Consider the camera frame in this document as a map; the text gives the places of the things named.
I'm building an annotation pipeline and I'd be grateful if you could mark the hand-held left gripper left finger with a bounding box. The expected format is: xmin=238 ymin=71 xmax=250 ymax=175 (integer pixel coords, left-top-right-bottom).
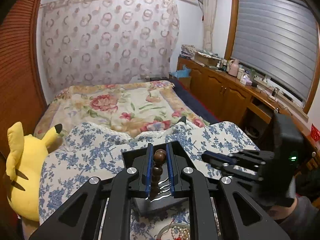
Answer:
xmin=29 ymin=143 xmax=154 ymax=240

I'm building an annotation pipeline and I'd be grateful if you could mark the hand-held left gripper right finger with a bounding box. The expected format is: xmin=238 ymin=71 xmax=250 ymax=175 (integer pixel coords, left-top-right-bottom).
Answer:
xmin=165 ymin=142 xmax=292 ymax=240

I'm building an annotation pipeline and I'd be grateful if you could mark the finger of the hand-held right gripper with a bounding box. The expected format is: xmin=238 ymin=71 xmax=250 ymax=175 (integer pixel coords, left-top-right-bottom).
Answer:
xmin=220 ymin=164 xmax=262 ymax=183
xmin=201 ymin=150 xmax=274 ymax=170

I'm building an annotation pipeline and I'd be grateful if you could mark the brown wooden bead bracelet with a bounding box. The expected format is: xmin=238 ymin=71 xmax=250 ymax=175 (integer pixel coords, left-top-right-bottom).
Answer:
xmin=149 ymin=149 xmax=167 ymax=200

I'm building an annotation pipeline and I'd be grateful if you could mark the black jewelry box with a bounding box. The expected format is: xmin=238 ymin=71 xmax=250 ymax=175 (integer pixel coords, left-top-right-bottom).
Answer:
xmin=122 ymin=141 xmax=200 ymax=216

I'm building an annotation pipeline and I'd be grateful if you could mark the cream pearl necklace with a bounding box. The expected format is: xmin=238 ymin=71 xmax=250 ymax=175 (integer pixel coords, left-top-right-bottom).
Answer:
xmin=171 ymin=226 xmax=190 ymax=239

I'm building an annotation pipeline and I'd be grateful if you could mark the glass bowl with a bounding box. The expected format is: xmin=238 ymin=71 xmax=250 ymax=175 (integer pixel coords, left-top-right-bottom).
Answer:
xmin=157 ymin=224 xmax=192 ymax=240

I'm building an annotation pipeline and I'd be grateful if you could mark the red paper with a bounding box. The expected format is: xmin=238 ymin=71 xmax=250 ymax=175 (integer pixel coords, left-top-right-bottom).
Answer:
xmin=311 ymin=124 xmax=320 ymax=142

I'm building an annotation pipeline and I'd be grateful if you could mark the navy bed sheet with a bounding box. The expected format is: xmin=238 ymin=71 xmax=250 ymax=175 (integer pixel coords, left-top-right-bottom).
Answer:
xmin=168 ymin=79 xmax=220 ymax=124

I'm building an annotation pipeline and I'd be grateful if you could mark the wooden cabinet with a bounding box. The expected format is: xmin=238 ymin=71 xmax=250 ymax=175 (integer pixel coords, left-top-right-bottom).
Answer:
xmin=177 ymin=56 xmax=320 ymax=160

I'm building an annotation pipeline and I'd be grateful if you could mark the pink floral blanket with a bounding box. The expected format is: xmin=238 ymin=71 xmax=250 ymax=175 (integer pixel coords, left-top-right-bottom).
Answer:
xmin=34 ymin=80 xmax=210 ymax=140

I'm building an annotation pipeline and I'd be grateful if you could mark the pink bottle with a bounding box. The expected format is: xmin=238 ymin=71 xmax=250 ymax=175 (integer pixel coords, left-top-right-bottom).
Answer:
xmin=228 ymin=59 xmax=239 ymax=77

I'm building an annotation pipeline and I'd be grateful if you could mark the light blue plastic bag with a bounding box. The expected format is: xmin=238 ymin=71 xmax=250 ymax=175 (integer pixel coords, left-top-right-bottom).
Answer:
xmin=175 ymin=64 xmax=192 ymax=78

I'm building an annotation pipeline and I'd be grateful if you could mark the cardboard box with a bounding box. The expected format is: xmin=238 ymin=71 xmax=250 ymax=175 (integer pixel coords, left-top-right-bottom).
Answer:
xmin=194 ymin=51 xmax=222 ymax=67

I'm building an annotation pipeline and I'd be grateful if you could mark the stack of floral boxes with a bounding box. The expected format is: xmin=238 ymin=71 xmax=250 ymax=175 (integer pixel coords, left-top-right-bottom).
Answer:
xmin=180 ymin=44 xmax=196 ymax=58

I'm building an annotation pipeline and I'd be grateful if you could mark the grey window blind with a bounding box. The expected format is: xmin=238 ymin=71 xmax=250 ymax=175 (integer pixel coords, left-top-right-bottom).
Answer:
xmin=230 ymin=0 xmax=319 ymax=102

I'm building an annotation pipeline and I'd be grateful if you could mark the yellow plush toy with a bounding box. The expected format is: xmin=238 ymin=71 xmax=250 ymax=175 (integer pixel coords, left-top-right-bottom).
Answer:
xmin=3 ymin=122 xmax=63 ymax=222

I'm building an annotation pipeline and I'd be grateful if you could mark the beige window curtain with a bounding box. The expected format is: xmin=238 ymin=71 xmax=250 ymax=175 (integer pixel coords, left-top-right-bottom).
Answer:
xmin=202 ymin=0 xmax=218 ymax=52

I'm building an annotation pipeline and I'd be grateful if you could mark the brown louvered wardrobe door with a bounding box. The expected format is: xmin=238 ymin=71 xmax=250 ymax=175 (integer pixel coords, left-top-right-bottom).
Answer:
xmin=0 ymin=0 xmax=48 ymax=160

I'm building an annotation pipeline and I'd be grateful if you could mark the ring patterned wall curtain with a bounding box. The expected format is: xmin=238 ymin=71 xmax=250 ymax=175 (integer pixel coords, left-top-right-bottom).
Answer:
xmin=40 ymin=0 xmax=180 ymax=93

